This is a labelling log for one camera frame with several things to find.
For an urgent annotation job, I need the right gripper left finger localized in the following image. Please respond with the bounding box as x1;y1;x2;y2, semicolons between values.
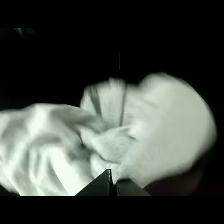
75;168;113;197

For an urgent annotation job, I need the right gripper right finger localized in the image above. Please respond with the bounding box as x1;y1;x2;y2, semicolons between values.
113;178;151;197

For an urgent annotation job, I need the grey T-shirt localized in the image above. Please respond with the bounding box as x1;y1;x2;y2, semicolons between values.
0;71;218;197

